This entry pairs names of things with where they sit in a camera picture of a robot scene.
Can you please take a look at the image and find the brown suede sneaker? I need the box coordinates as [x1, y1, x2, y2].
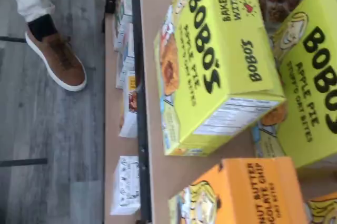
[25, 30, 87, 92]

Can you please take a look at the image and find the black metal shelf rack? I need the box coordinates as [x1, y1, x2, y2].
[104, 0, 153, 224]

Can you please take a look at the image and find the green Bobo's apple pie box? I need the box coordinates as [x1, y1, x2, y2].
[153, 0, 288, 157]
[251, 0, 337, 170]

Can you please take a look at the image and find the white organic pantry box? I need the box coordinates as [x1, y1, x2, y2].
[110, 155, 141, 216]

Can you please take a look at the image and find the black floor tape strip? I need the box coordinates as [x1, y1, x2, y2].
[0, 157, 48, 167]
[0, 36, 27, 43]

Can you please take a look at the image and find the black sock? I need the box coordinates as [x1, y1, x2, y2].
[27, 14, 58, 43]

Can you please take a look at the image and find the white box with colourful print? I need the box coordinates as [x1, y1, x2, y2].
[118, 75, 140, 139]
[115, 46, 135, 90]
[113, 21, 133, 52]
[115, 0, 133, 23]

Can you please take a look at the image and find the orange Bobo's peanut butter box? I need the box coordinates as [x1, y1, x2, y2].
[306, 191, 337, 224]
[167, 156, 309, 224]

